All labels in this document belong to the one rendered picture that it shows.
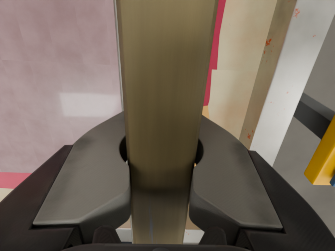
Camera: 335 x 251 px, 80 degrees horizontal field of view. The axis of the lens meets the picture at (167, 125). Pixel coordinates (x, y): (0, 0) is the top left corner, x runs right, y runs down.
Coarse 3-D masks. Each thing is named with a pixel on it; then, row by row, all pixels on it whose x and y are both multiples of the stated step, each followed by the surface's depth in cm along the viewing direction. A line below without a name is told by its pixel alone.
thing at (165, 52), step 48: (144, 0) 5; (192, 0) 5; (144, 48) 6; (192, 48) 6; (144, 96) 7; (192, 96) 7; (144, 144) 8; (192, 144) 8; (144, 192) 9; (144, 240) 11
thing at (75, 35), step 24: (0, 0) 20; (24, 0) 20; (48, 0) 20; (72, 0) 20; (96, 0) 20; (0, 24) 21; (24, 24) 21; (48, 24) 21; (72, 24) 21; (96, 24) 21; (216, 24) 21; (0, 48) 22; (24, 48) 22; (48, 48) 22; (72, 48) 22; (96, 48) 22; (216, 48) 22
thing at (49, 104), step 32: (0, 64) 23; (32, 64) 23; (64, 64) 23; (96, 64) 23; (0, 96) 25; (32, 96) 25; (64, 96) 25; (96, 96) 25; (0, 128) 27; (32, 128) 27; (64, 128) 27; (0, 160) 30; (32, 160) 30
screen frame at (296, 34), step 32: (288, 0) 18; (320, 0) 17; (288, 32) 18; (320, 32) 18; (288, 64) 20; (256, 96) 24; (288, 96) 21; (256, 128) 23; (128, 224) 33; (192, 224) 34
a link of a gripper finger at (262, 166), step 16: (256, 160) 9; (272, 176) 8; (272, 192) 7; (288, 192) 7; (288, 208) 7; (304, 208) 7; (288, 224) 6; (304, 224) 6; (320, 224) 6; (240, 240) 6; (256, 240) 6; (272, 240) 6; (288, 240) 6; (304, 240) 6; (320, 240) 6
